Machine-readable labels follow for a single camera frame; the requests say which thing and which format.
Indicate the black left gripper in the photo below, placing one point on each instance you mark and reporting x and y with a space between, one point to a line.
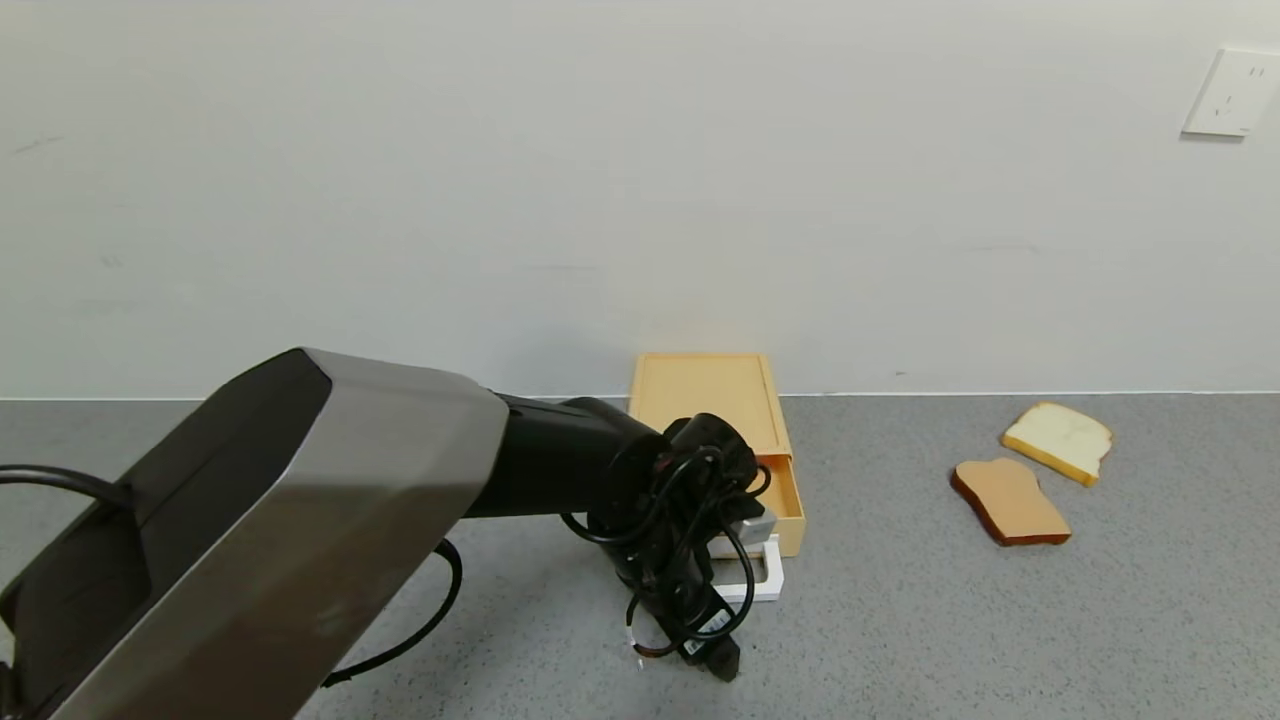
712 630

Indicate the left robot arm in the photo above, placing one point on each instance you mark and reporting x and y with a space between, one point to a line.
300 520

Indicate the yellow drawer cabinet case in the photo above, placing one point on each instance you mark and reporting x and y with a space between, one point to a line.
700 385

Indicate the brown toast slice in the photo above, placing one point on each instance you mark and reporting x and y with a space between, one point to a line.
1010 500

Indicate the white bread slice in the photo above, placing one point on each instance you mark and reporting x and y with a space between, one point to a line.
1058 437

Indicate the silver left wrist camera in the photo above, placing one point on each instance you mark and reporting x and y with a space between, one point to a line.
757 527

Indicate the white wall socket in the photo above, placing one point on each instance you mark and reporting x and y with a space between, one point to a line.
1232 92

